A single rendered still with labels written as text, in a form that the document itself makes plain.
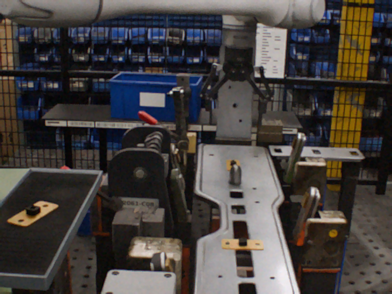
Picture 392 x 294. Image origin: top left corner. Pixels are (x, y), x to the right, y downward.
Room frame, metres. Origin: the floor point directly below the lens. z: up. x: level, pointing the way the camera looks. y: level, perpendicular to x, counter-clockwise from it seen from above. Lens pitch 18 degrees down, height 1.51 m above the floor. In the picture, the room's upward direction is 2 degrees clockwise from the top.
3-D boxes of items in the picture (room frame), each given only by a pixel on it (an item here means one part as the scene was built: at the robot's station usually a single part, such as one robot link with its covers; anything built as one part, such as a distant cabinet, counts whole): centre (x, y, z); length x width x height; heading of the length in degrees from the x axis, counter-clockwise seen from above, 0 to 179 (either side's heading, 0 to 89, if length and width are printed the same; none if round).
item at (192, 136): (1.50, 0.02, 0.88); 0.04 x 0.04 x 0.36; 89
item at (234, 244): (0.95, -0.10, 1.01); 0.08 x 0.04 x 0.01; 89
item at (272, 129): (1.69, -0.24, 0.88); 0.08 x 0.08 x 0.36; 89
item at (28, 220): (0.73, 0.24, 1.17); 0.08 x 0.04 x 0.01; 159
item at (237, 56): (1.42, -0.11, 1.29); 0.08 x 0.07 x 0.09; 89
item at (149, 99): (1.86, 0.14, 1.09); 0.30 x 0.17 x 0.13; 83
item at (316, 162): (1.36, -0.31, 0.87); 0.12 x 0.09 x 0.35; 89
